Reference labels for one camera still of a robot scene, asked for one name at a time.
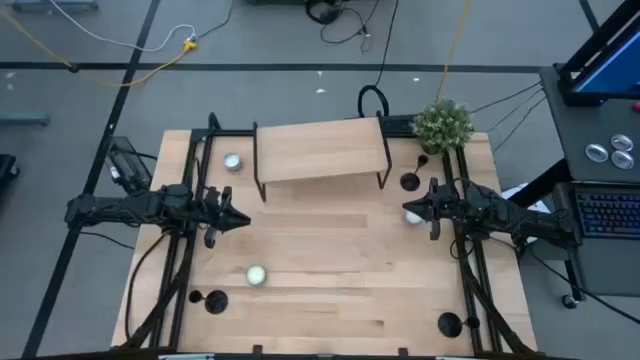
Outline yellow floor cable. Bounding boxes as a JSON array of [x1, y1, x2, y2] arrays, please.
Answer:
[[433, 0, 474, 105]]

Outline black keyboard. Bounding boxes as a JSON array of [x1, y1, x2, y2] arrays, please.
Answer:
[[552, 180, 640, 297]]

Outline black floor object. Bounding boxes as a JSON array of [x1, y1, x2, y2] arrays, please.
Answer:
[[0, 153, 20, 192]]

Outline white floor cable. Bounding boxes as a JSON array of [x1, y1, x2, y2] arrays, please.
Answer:
[[47, 0, 197, 53]]

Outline black arm base cable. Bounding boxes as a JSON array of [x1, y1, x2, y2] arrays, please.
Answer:
[[79, 230, 136, 250]]

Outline black control box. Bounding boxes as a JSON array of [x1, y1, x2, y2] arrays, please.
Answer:
[[103, 135, 154, 196]]

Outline yellow extension cable with plug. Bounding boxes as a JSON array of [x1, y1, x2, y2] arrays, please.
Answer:
[[0, 7, 200, 89]]

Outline silver tin candle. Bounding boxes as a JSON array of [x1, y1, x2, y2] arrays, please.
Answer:
[[222, 152, 244, 173]]

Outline black cable at plug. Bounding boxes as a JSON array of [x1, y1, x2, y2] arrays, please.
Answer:
[[194, 0, 236, 41]]

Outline black wheeled stand leg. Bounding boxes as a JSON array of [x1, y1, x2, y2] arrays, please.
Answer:
[[560, 249, 587, 310]]

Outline grey metal stand foot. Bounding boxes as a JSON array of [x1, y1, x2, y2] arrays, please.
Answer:
[[0, 112, 51, 126], [12, 0, 99, 12]]

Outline green potted plant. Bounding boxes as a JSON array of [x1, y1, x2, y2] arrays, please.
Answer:
[[410, 97, 476, 156]]

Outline wooden shelf riser black legs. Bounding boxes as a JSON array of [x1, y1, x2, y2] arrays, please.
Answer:
[[252, 116, 394, 203]]

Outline black side desk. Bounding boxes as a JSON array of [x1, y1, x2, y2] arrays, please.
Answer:
[[509, 64, 640, 209]]

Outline black monitor blue screen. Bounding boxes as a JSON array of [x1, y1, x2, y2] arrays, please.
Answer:
[[555, 0, 640, 108]]

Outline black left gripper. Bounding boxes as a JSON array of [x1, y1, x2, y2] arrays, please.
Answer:
[[192, 185, 252, 250]]

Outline black cable over table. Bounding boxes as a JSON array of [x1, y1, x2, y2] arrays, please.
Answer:
[[123, 232, 169, 342]]

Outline cream wax tin candle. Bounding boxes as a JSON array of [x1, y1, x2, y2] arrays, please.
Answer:
[[245, 264, 268, 287]]

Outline black front frame rail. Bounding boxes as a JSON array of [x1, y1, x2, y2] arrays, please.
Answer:
[[0, 343, 640, 360]]

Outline long black floor cable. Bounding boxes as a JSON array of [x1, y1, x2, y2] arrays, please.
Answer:
[[522, 244, 640, 326]]

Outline black looped cable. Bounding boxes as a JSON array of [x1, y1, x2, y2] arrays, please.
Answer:
[[356, 0, 401, 120]]

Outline thin black cable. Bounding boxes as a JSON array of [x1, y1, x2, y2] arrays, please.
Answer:
[[470, 81, 544, 115], [486, 88, 545, 134], [491, 96, 548, 154]]

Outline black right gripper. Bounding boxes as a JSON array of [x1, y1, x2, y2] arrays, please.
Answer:
[[401, 177, 460, 242]]

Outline white paper sheet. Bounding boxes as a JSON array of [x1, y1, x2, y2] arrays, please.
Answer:
[[499, 182, 551, 246]]

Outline black candle stick holder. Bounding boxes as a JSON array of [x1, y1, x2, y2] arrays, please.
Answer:
[[399, 154, 430, 193], [188, 288, 230, 316], [437, 311, 481, 339]]

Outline black cable bundle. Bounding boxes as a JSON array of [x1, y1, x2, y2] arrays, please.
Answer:
[[304, 0, 375, 55]]

